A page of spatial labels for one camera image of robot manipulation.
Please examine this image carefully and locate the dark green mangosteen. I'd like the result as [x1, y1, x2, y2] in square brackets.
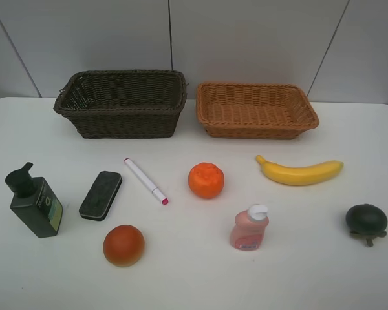
[345, 204, 388, 247]

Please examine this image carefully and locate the yellow banana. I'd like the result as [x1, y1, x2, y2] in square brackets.
[256, 155, 344, 186]

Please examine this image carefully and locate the orange tangerine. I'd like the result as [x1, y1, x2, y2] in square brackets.
[188, 162, 224, 199]

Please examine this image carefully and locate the light brown wicker basket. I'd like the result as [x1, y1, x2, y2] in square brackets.
[196, 82, 319, 140]

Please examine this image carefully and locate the white marker pink cap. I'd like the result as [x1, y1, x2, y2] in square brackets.
[124, 158, 169, 205]

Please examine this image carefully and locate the red-orange round fruit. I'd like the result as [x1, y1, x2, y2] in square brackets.
[103, 225, 145, 267]

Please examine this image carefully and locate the dark green pump bottle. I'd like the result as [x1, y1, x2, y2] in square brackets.
[5, 162, 63, 238]

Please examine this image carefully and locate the dark brown wicker basket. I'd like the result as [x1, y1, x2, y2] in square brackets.
[54, 70, 187, 139]

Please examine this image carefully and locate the black whiteboard eraser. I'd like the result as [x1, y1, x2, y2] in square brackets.
[78, 171, 122, 222]

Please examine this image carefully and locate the pink lotion bottle white cap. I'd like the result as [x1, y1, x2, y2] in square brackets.
[230, 204, 269, 251]

